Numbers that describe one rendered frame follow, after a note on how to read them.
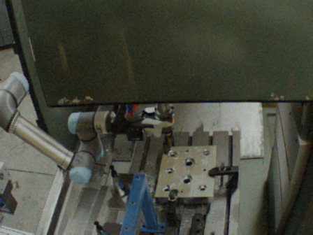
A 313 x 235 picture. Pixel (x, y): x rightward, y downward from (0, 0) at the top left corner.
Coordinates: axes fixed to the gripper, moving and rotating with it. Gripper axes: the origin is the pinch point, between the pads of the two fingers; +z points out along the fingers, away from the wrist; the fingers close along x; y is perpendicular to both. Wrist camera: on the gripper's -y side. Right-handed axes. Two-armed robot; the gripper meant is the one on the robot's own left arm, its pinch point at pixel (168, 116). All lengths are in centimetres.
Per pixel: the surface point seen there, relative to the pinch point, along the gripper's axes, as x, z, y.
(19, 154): -110, -181, 132
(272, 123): -86, 52, 76
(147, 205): 17.7, -8.2, 24.9
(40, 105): -26, -65, 12
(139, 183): 19.1, -8.1, 11.0
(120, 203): 27.1, -13.0, 12.0
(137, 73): 32.5, 2.1, -35.8
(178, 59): 32, 10, -39
